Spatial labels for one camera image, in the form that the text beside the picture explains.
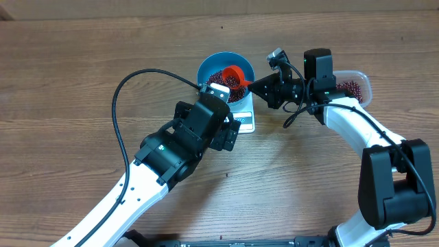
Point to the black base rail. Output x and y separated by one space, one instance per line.
236 243

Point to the orange measuring scoop blue handle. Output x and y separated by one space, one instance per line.
234 77

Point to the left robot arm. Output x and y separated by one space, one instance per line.
166 158

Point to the teal plastic bowl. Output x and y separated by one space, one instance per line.
221 60

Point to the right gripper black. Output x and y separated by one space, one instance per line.
278 89

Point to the white digital kitchen scale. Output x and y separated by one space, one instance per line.
243 111

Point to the red beans in container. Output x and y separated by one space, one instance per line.
353 88

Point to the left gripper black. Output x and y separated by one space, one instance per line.
226 138

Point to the clear plastic bean container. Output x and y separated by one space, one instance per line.
361 80

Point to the red beans in bowl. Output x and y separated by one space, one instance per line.
237 92

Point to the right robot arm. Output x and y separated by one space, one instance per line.
396 183

